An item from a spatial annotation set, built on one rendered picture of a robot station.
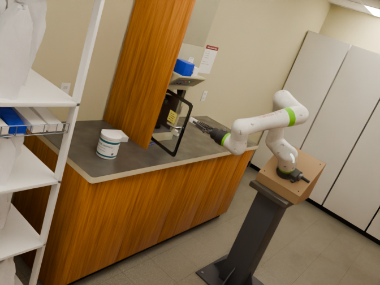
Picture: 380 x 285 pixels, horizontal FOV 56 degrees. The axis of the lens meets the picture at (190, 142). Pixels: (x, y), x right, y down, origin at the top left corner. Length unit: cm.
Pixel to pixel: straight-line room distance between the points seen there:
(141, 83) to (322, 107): 321
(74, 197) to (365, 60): 403
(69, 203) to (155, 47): 115
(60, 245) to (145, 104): 107
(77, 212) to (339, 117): 385
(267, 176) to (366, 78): 272
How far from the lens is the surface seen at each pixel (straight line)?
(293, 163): 259
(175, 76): 248
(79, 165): 214
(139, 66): 260
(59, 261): 249
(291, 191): 268
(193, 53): 268
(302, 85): 534
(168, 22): 247
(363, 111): 512
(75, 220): 225
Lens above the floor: 195
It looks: 20 degrees down
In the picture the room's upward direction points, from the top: 20 degrees clockwise
